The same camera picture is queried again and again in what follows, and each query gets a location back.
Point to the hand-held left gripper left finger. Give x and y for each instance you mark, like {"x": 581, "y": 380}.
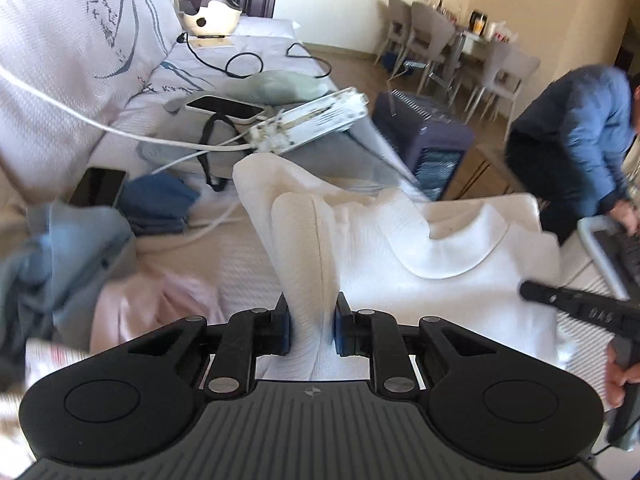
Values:
{"x": 281, "y": 330}

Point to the cream dome toy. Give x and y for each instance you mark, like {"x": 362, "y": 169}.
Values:
{"x": 210, "y": 17}

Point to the orange cup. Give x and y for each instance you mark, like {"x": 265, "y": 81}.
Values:
{"x": 479, "y": 22}

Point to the dark space heater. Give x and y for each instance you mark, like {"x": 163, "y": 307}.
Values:
{"x": 430, "y": 145}

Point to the white cased tablet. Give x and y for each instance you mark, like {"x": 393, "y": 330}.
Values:
{"x": 225, "y": 107}

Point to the white knit sweater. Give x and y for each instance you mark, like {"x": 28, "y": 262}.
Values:
{"x": 450, "y": 270}

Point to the person's right hand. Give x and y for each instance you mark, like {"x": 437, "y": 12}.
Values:
{"x": 615, "y": 380}

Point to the dining table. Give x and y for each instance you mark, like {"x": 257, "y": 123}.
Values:
{"x": 485, "y": 42}

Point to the printed sofa back cushion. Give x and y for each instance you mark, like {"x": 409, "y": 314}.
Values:
{"x": 75, "y": 60}

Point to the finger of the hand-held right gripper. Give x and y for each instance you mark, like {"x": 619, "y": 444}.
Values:
{"x": 575, "y": 305}

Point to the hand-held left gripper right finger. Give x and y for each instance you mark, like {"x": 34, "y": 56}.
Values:
{"x": 342, "y": 330}

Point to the grey metal frame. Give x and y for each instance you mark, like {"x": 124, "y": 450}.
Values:
{"x": 600, "y": 255}

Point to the pink garment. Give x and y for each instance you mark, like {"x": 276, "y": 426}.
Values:
{"x": 160, "y": 305}

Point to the light blue knit garment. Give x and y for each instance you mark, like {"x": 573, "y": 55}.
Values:
{"x": 75, "y": 250}

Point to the dark blue cloth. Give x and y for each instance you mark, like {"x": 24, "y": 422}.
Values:
{"x": 157, "y": 205}

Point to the black smartphone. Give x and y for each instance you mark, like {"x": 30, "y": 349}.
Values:
{"x": 97, "y": 187}

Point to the cream printed garment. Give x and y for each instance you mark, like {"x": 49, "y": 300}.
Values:
{"x": 50, "y": 357}

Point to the white power strip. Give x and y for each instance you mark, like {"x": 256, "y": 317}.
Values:
{"x": 320, "y": 117}

